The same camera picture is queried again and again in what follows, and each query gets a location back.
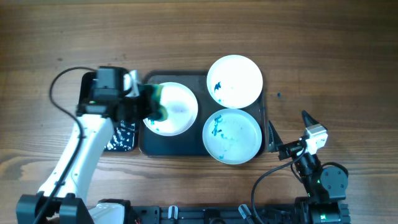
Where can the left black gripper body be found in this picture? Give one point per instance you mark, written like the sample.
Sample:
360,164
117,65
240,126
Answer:
135,107

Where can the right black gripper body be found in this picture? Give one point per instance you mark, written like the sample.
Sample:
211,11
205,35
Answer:
290,150

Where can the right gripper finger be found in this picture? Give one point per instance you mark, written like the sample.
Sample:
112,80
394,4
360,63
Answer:
274,140
308,120

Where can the green yellow sponge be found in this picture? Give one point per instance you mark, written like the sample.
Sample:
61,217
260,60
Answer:
154,109

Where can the white plate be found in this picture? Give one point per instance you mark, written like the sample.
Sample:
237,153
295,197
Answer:
234,81
182,110
232,136

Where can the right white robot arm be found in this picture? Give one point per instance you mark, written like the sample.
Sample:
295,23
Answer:
325,184

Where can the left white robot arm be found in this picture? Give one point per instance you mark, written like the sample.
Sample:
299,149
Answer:
108,96

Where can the small dark blue tray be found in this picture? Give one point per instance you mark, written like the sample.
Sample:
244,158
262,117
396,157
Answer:
125,135

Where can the large dark tray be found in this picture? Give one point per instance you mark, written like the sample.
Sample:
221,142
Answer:
190,142

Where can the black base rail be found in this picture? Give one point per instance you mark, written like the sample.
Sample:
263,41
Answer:
278,213

